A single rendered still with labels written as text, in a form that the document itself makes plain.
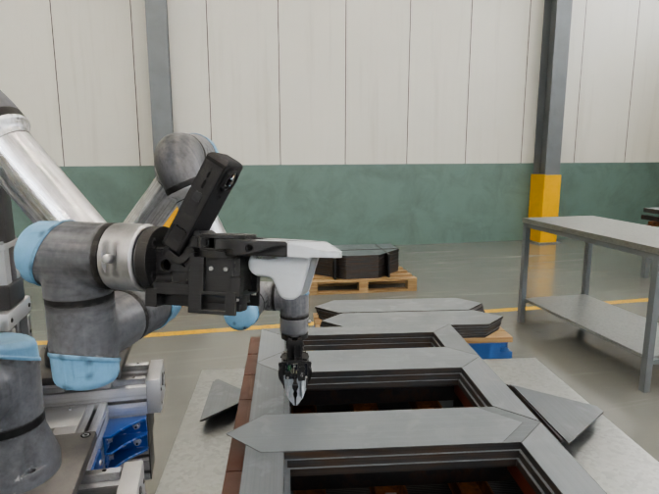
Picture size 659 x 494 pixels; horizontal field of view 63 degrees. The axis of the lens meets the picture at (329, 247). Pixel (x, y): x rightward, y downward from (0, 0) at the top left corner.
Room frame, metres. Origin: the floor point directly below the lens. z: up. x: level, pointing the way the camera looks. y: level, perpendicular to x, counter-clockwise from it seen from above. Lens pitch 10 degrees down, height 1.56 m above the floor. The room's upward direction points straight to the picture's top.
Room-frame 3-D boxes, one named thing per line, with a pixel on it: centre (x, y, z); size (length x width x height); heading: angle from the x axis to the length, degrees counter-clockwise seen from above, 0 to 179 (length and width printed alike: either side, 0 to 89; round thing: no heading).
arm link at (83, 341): (0.63, 0.29, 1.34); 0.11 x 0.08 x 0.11; 167
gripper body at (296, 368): (1.36, 0.09, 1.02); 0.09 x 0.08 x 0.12; 4
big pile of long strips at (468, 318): (2.29, -0.34, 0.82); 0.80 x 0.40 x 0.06; 94
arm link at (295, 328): (1.37, 0.09, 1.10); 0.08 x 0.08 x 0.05
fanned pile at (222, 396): (1.76, 0.36, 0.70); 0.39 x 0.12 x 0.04; 4
